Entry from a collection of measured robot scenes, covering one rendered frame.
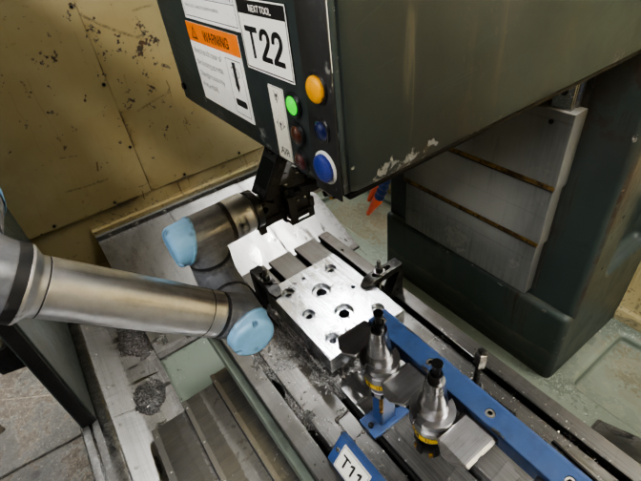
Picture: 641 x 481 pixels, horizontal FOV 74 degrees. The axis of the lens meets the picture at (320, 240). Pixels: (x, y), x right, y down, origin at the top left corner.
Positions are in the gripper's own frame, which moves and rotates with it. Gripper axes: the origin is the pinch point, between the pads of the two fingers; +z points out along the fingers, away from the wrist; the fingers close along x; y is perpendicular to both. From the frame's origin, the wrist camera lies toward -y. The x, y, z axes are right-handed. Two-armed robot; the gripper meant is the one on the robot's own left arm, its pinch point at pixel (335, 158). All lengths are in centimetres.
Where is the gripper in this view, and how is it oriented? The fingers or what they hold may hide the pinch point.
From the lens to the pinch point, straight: 85.0
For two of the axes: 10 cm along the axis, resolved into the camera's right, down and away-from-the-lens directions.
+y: 1.2, 7.7, 6.3
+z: 8.0, -4.5, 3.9
